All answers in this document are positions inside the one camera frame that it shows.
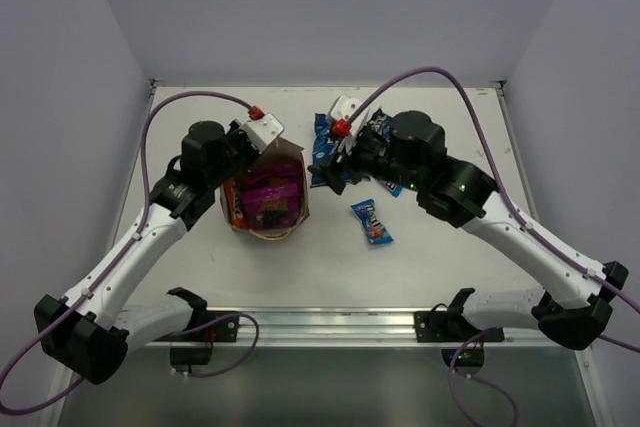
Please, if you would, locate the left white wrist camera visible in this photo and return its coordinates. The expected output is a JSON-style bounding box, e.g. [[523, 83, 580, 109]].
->
[[240, 113, 285, 153]]

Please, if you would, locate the orange Fox's candy packet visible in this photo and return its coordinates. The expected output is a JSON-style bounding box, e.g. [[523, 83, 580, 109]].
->
[[224, 178, 248, 230]]

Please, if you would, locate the small blue M&M's packet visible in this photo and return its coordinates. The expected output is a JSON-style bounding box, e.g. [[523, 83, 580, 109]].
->
[[378, 180, 403, 198]]

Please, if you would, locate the brown paper bag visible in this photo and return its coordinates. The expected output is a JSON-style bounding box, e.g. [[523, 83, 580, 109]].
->
[[220, 137, 309, 241]]

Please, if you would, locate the black controller box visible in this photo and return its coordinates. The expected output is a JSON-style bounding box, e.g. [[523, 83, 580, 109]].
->
[[169, 347, 213, 370], [441, 348, 485, 369]]

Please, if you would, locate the blue Kettle chips bag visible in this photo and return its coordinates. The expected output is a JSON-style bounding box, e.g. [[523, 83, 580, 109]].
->
[[368, 108, 392, 141]]

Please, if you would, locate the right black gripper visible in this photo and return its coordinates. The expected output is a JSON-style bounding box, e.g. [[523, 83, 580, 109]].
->
[[308, 125, 426, 194]]

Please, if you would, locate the aluminium front rail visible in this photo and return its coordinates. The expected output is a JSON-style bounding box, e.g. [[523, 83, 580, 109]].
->
[[114, 304, 594, 348]]

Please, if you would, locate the purple snack packet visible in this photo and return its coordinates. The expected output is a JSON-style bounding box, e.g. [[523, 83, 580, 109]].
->
[[245, 162, 299, 189], [241, 183, 300, 231]]

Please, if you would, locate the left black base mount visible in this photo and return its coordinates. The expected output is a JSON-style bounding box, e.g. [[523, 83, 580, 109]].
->
[[184, 310, 240, 343]]

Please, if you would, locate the purple cable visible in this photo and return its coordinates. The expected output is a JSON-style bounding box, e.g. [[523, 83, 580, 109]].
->
[[332, 66, 640, 423], [0, 91, 264, 413]]

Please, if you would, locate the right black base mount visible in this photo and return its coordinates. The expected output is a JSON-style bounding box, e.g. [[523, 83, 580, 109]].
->
[[413, 303, 481, 343]]

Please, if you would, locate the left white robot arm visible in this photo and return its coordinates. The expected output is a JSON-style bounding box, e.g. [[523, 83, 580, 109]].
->
[[34, 121, 277, 385]]

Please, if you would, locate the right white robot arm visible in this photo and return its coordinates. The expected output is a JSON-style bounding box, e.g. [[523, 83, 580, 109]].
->
[[308, 111, 628, 351]]

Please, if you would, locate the blue Doritos chips bag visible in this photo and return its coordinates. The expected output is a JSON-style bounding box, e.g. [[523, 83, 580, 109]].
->
[[312, 113, 348, 184]]

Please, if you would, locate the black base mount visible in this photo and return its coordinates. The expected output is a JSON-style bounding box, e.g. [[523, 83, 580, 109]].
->
[[184, 310, 240, 343], [413, 303, 481, 343]]

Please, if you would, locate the left black controller box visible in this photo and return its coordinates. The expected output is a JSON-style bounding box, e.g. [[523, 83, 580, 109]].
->
[[169, 347, 213, 370]]

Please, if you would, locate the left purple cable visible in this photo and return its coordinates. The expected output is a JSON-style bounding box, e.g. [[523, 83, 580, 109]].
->
[[0, 91, 264, 413]]

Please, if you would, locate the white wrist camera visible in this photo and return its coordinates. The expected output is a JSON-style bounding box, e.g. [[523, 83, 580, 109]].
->
[[240, 113, 285, 153], [327, 95, 369, 154]]

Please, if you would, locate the right black controller box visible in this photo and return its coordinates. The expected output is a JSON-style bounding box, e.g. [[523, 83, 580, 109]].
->
[[441, 348, 485, 369]]

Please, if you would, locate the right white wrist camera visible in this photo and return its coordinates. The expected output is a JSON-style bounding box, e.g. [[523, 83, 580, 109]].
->
[[327, 95, 369, 154]]

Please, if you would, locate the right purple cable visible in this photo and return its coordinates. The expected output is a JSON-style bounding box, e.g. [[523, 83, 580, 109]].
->
[[332, 66, 640, 423]]

